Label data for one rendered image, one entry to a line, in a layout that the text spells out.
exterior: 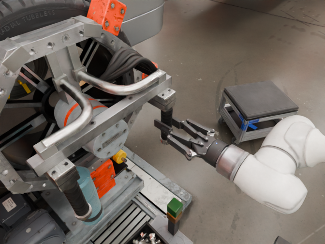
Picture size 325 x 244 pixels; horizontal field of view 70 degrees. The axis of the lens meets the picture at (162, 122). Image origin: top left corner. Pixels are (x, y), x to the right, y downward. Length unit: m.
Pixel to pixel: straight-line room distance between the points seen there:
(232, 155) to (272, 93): 1.26
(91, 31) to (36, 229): 0.80
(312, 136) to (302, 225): 1.03
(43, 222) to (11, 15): 0.78
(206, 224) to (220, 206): 0.15
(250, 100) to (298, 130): 1.05
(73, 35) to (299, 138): 0.63
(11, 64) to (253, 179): 0.61
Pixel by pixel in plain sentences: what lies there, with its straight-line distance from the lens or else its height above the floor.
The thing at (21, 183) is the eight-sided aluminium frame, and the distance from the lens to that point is 0.80.
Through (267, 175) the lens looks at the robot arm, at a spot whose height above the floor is 0.88.
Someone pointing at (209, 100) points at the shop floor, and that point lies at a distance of 2.20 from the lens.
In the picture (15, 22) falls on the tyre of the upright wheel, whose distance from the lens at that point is 0.69.
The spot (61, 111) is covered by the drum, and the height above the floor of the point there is 0.90.
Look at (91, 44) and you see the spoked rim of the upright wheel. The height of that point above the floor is 1.00.
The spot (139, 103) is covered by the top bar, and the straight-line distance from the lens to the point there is 0.61.
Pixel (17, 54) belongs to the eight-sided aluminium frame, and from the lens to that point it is 0.61.
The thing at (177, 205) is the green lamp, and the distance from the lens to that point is 0.77.
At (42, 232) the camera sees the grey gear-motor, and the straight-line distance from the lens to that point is 1.12.
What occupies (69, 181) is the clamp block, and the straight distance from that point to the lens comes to 0.55.
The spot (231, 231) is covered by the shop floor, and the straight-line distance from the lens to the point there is 1.50.
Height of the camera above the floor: 1.35
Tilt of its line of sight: 44 degrees down
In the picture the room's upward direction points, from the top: straight up
